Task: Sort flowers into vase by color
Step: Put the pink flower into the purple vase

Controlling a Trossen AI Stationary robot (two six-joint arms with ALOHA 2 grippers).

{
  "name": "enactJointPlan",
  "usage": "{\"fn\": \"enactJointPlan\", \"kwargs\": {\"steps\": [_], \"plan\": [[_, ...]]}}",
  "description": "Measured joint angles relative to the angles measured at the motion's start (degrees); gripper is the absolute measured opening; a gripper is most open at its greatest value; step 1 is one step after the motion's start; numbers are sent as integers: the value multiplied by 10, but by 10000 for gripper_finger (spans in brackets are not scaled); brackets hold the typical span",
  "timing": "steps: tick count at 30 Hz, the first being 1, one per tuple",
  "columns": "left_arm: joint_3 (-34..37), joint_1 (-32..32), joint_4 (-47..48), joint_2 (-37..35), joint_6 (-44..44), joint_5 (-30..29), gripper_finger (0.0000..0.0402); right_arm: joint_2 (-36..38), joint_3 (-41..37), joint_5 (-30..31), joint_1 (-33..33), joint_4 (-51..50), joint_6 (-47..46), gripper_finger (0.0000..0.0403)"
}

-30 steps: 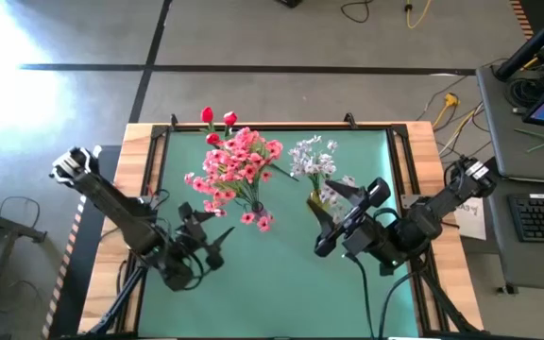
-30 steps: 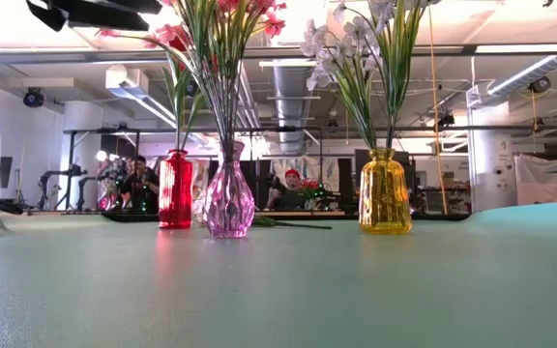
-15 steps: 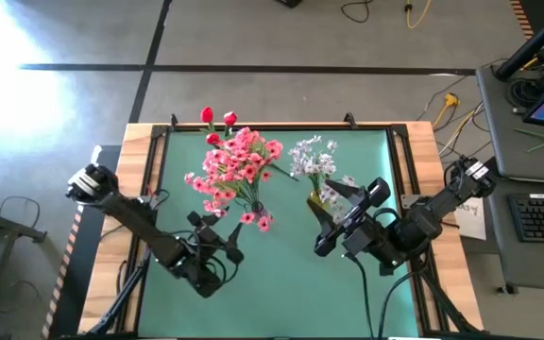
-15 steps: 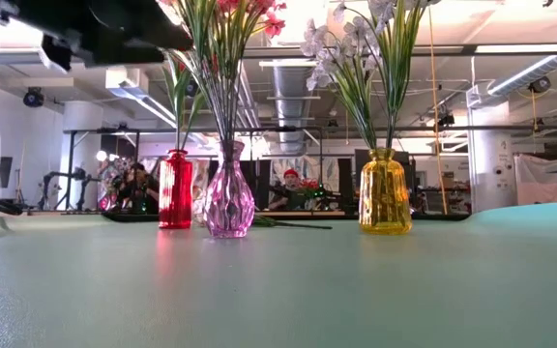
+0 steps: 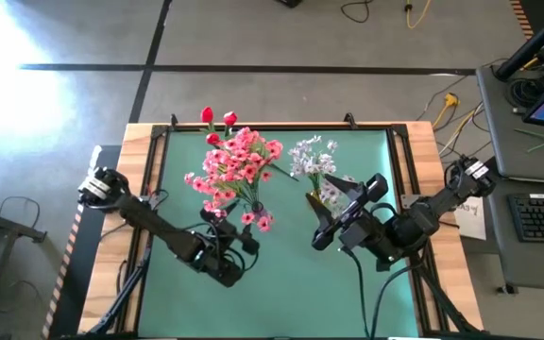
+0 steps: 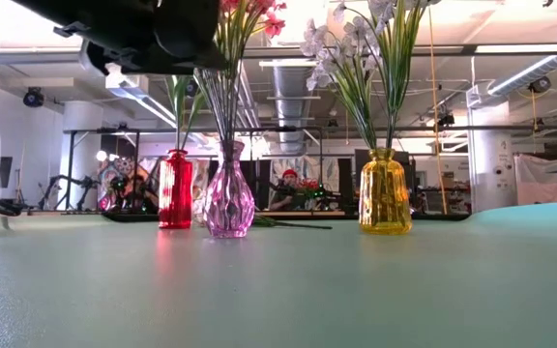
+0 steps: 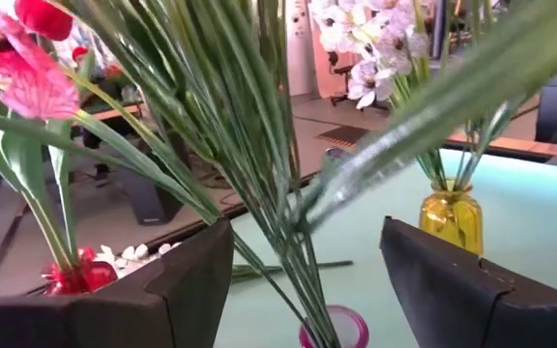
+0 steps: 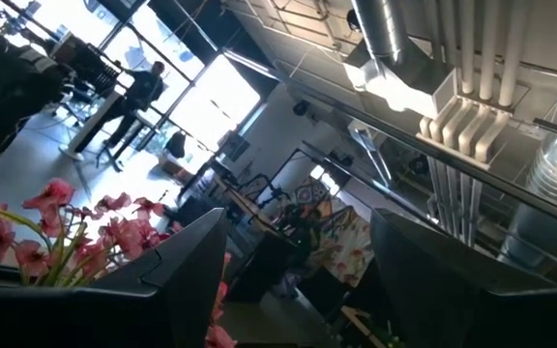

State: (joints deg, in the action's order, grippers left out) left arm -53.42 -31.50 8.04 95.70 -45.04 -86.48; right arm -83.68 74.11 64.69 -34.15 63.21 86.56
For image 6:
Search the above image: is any pale pink cloth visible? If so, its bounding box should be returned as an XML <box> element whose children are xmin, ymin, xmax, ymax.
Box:
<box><xmin>513</xmin><ymin>152</ymin><xmax>557</xmax><ymax>204</ymax></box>

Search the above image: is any black background screen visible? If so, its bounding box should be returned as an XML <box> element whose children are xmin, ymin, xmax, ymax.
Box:
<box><xmin>354</xmin><ymin>148</ymin><xmax>418</xmax><ymax>194</ymax></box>

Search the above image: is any green table mat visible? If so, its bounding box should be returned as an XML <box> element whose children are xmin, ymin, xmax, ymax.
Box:
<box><xmin>0</xmin><ymin>200</ymin><xmax>557</xmax><ymax>348</ymax></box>

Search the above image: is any white pillar with sticker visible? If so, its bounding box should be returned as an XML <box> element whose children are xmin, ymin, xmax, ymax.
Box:
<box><xmin>466</xmin><ymin>86</ymin><xmax>520</xmax><ymax>214</ymax></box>

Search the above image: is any yellow hanging cord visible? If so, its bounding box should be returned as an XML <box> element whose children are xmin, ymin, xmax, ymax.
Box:
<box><xmin>425</xmin><ymin>5</ymin><xmax>449</xmax><ymax>214</ymax></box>

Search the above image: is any white ceiling duct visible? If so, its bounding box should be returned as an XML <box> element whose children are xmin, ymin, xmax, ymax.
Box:
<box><xmin>103</xmin><ymin>72</ymin><xmax>183</xmax><ymax>131</ymax></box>

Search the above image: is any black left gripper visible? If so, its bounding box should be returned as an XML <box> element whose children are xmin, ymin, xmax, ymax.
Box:
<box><xmin>53</xmin><ymin>0</ymin><xmax>228</xmax><ymax>76</ymax></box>

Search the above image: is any slanted silver duct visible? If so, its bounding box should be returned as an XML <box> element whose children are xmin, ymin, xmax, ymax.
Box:
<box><xmin>485</xmin><ymin>53</ymin><xmax>557</xmax><ymax>97</ymax></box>

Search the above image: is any person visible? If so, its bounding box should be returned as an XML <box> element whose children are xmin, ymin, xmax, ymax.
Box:
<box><xmin>267</xmin><ymin>168</ymin><xmax>309</xmax><ymax>212</ymax></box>

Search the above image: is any colourful patterned cloth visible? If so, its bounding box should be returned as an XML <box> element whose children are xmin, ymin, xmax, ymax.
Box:
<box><xmin>97</xmin><ymin>157</ymin><xmax>161</xmax><ymax>212</ymax></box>

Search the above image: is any white leaf-pattern cloth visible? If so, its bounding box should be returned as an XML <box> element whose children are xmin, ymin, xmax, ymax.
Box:
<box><xmin>268</xmin><ymin>155</ymin><xmax>340</xmax><ymax>210</ymax></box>

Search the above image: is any black table frame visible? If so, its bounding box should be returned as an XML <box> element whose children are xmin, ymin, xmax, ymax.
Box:
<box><xmin>102</xmin><ymin>211</ymin><xmax>473</xmax><ymax>224</ymax></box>

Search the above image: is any pink faceted glass vase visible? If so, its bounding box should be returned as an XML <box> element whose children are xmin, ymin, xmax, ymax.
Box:
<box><xmin>202</xmin><ymin>139</ymin><xmax>257</xmax><ymax>239</ymax></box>

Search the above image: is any black ceiling spotlight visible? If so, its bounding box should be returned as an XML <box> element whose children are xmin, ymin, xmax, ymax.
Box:
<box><xmin>21</xmin><ymin>86</ymin><xmax>46</xmax><ymax>108</ymax></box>
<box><xmin>528</xmin><ymin>75</ymin><xmax>553</xmax><ymax>95</ymax></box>

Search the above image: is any plain white pillar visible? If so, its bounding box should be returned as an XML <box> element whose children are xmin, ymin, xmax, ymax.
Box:
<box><xmin>58</xmin><ymin>100</ymin><xmax>104</xmax><ymax>195</ymax></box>

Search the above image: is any grey ceiling beam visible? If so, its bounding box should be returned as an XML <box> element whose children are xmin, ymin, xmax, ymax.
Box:
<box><xmin>0</xmin><ymin>43</ymin><xmax>557</xmax><ymax>67</ymax></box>

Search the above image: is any black metal rig frame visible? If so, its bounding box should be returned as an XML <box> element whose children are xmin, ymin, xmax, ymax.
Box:
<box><xmin>63</xmin><ymin>124</ymin><xmax>326</xmax><ymax>214</ymax></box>

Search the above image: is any silver round ventilation duct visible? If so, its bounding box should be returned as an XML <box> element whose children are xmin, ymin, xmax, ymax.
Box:
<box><xmin>272</xmin><ymin>65</ymin><xmax>319</xmax><ymax>155</ymax></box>

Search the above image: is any red ribbed glass vase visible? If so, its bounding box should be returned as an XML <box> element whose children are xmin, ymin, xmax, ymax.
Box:
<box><xmin>157</xmin><ymin>148</ymin><xmax>194</xmax><ymax>230</ymax></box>

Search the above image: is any yellow ribbed glass vase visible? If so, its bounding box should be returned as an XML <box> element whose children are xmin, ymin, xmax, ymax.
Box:
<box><xmin>358</xmin><ymin>147</ymin><xmax>413</xmax><ymax>237</ymax></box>

